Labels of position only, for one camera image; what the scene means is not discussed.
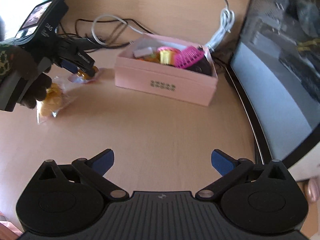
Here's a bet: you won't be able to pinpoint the packaged yellow pastry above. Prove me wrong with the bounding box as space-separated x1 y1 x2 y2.
36 76 75 125

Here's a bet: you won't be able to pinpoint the pink plastic basket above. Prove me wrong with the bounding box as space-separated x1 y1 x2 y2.
174 46 204 69

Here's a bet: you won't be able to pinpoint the black round object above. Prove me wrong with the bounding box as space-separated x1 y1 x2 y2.
186 56 213 76

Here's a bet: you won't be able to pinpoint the white USB charger block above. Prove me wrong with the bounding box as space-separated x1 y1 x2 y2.
133 47 153 59

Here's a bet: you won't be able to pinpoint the packaged brown candies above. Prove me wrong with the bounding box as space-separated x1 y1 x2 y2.
68 66 103 85

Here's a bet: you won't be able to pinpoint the gloved left hand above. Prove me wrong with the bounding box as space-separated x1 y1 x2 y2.
1 44 52 112

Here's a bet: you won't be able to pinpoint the yellow pink toy cake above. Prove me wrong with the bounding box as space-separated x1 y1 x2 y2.
157 46 181 66

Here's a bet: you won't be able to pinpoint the pink cardboard box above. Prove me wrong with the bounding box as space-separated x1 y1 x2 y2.
114 34 218 106

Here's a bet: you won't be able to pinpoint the white bundled cable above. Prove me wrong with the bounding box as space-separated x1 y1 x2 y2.
204 0 236 52

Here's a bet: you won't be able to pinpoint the grey looped cable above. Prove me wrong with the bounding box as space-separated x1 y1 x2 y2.
91 14 151 46

